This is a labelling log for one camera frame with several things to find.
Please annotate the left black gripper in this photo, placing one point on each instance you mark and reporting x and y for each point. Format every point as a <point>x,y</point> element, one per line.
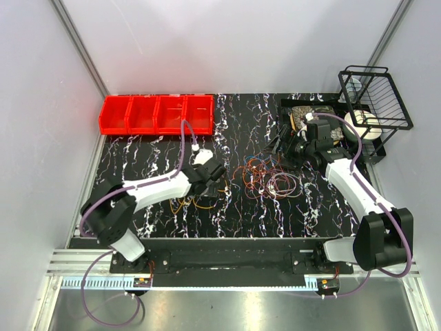
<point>212,190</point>

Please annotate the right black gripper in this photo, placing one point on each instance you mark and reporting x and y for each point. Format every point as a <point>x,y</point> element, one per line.
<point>273,147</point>

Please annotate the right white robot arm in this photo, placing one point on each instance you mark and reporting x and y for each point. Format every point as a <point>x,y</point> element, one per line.
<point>384,240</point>

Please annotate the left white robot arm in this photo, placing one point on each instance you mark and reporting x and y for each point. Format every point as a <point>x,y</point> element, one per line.
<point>109,211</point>

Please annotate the floral square plate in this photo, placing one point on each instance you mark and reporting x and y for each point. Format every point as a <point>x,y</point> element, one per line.
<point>299,115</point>

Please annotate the red storage bin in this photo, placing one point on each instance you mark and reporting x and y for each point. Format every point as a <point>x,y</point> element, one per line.
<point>142,115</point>
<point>199,113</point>
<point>112,119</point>
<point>170,114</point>

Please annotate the white green bowl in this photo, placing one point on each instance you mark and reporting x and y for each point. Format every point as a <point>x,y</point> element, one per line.
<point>364,125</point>

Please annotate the glass cup in rack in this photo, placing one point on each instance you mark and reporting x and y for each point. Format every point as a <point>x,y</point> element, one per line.
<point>353,87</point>

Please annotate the black wire dish rack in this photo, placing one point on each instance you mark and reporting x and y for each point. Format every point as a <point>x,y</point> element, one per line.
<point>381,94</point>

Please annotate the aluminium frame rail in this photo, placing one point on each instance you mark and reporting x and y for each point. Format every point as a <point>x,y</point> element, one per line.
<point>72,262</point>

